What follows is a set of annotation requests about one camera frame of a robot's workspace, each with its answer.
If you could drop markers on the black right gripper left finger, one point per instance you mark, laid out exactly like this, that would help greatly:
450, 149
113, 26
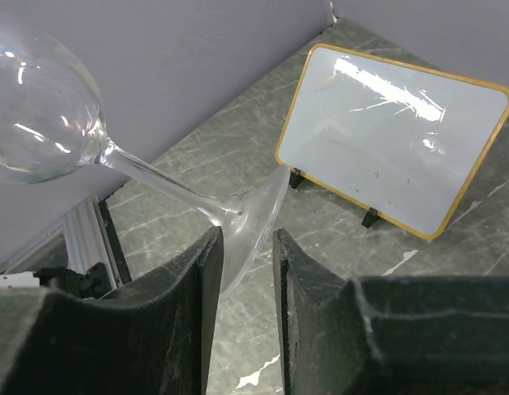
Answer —
151, 336

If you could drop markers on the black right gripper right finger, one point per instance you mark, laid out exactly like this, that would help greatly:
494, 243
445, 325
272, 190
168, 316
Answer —
388, 335

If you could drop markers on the yellow framed whiteboard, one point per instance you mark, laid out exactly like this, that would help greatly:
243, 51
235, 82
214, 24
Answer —
402, 141

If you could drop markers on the black whiteboard stand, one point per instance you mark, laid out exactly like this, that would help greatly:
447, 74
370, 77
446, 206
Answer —
369, 218

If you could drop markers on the aluminium mounting rail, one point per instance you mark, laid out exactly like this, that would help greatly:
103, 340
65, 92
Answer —
79, 254

